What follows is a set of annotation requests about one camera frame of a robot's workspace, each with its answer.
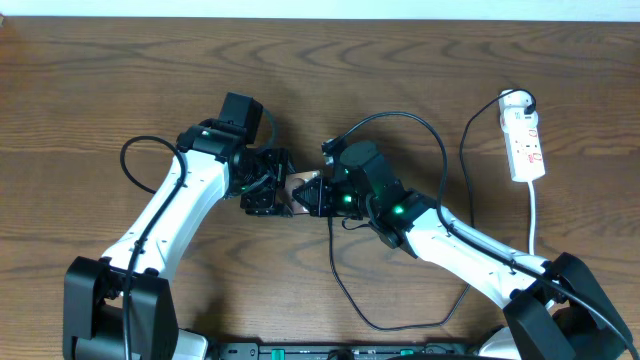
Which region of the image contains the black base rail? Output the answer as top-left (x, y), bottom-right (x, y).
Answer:
top-left (205, 342), bottom-right (478, 360)

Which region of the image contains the white power strip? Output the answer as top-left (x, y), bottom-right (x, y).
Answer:
top-left (499, 89), bottom-right (545, 183)

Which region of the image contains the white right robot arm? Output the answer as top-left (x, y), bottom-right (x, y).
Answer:
top-left (292, 141), bottom-right (639, 359)

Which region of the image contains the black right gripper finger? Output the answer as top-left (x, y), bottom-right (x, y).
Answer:
top-left (294, 176), bottom-right (323, 196)
top-left (292, 191), bottom-right (322, 216)

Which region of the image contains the rose gold Galaxy smartphone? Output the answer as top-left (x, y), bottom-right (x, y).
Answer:
top-left (281, 170), bottom-right (322, 215)

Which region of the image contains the white power strip cord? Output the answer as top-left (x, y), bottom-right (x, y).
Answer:
top-left (526, 180), bottom-right (537, 257)

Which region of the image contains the black USB charging cable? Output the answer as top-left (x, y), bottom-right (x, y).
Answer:
top-left (326, 88), bottom-right (538, 333)

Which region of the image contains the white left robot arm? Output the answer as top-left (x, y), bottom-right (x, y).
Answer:
top-left (62, 93), bottom-right (293, 359)

